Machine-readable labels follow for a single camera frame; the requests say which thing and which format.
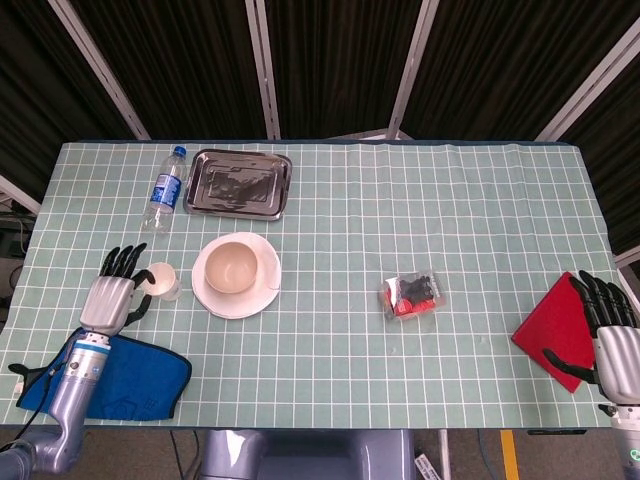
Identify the shiny metal tray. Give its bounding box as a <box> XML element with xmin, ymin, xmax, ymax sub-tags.
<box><xmin>182</xmin><ymin>148</ymin><xmax>293</xmax><ymax>223</ymax></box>

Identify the clear bottle with blue label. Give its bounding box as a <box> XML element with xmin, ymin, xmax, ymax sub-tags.
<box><xmin>140</xmin><ymin>145</ymin><xmax>188</xmax><ymax>234</ymax></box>

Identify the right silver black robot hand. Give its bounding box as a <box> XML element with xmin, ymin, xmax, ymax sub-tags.
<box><xmin>542</xmin><ymin>269</ymin><xmax>640</xmax><ymax>405</ymax></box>

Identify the red cloth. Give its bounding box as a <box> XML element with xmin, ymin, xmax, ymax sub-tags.
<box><xmin>510</xmin><ymin>271</ymin><xmax>599</xmax><ymax>395</ymax></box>

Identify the dark brown curtain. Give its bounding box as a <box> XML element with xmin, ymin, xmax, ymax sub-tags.
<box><xmin>0</xmin><ymin>0</ymin><xmax>640</xmax><ymax>256</ymax></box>

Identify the green grid tablecloth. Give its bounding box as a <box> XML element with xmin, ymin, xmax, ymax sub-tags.
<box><xmin>0</xmin><ymin>140</ymin><xmax>621</xmax><ymax>430</ymax></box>

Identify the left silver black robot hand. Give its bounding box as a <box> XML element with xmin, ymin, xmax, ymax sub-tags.
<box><xmin>78</xmin><ymin>242</ymin><xmax>157</xmax><ymax>335</ymax></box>

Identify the white paper plate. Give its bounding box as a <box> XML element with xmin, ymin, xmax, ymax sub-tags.
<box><xmin>191</xmin><ymin>231</ymin><xmax>282</xmax><ymax>319</ymax></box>

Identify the clear box with red clips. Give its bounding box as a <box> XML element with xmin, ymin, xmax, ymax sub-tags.
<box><xmin>378</xmin><ymin>269</ymin><xmax>448</xmax><ymax>325</ymax></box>

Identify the grey robot torso base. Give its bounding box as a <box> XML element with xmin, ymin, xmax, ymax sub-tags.
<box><xmin>199</xmin><ymin>428</ymin><xmax>416</xmax><ymax>480</ymax></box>

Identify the beige bowl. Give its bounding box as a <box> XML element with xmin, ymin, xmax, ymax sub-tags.
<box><xmin>203</xmin><ymin>241</ymin><xmax>260</xmax><ymax>295</ymax></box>

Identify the white frame post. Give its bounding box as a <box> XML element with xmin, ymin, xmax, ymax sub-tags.
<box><xmin>387</xmin><ymin>0</ymin><xmax>441</xmax><ymax>141</ymax></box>
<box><xmin>0</xmin><ymin>174</ymin><xmax>42</xmax><ymax>215</ymax></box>
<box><xmin>47</xmin><ymin>0</ymin><xmax>152</xmax><ymax>141</ymax></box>
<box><xmin>613</xmin><ymin>249</ymin><xmax>640</xmax><ymax>274</ymax></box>
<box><xmin>533</xmin><ymin>29</ymin><xmax>640</xmax><ymax>144</ymax></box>
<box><xmin>243</xmin><ymin>0</ymin><xmax>282</xmax><ymax>140</ymax></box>

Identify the small white printed cup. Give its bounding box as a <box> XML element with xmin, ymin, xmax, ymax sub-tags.
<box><xmin>144</xmin><ymin>262</ymin><xmax>182</xmax><ymax>302</ymax></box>

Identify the blue cloth with black trim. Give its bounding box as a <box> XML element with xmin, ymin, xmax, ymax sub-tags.
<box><xmin>8</xmin><ymin>332</ymin><xmax>193</xmax><ymax>422</ymax></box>

